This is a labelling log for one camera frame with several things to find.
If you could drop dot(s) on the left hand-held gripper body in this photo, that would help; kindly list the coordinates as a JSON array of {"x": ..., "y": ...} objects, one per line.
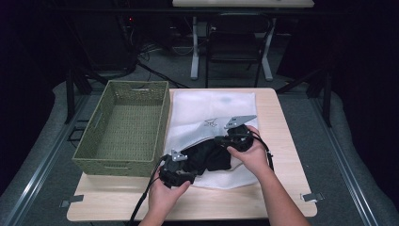
[{"x": 175, "y": 172}]

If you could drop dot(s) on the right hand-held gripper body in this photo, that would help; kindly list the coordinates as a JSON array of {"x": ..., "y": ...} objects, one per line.
[{"x": 240, "y": 138}]

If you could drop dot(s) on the black garment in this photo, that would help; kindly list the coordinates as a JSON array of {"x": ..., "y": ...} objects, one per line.
[{"x": 208, "y": 157}]

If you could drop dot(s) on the white mesh laundry bag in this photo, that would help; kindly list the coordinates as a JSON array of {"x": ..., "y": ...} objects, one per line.
[{"x": 194, "y": 109}]

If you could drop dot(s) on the green woven basket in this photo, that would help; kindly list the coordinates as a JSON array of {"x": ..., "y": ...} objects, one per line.
[{"x": 125, "y": 132}]

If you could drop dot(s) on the person's right hand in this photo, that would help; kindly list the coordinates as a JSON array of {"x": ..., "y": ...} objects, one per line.
[{"x": 255, "y": 157}]

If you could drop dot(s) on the person's left hand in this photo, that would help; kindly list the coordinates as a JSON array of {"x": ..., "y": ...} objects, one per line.
[{"x": 164, "y": 197}]

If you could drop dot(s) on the black chair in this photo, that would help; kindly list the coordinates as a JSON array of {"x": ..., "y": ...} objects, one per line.
[{"x": 232, "y": 47}]

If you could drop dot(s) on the black metal stand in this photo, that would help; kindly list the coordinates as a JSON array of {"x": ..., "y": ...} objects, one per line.
[
  {"x": 70, "y": 94},
  {"x": 327, "y": 94}
]

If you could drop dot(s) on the white desk with metal legs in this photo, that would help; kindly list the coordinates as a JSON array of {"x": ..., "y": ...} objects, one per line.
[{"x": 241, "y": 3}]

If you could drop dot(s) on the dark equipment rack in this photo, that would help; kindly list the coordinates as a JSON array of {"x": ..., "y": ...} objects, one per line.
[{"x": 106, "y": 40}]

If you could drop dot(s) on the metal table bracket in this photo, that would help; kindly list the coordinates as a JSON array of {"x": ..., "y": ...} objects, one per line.
[
  {"x": 72, "y": 199},
  {"x": 312, "y": 197}
]

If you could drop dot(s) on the black floor bracket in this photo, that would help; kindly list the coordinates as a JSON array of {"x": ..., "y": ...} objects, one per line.
[{"x": 76, "y": 130}]

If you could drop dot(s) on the aluminium floor rail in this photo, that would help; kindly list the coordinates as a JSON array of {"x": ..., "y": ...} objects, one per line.
[
  {"x": 345, "y": 163},
  {"x": 40, "y": 166}
]

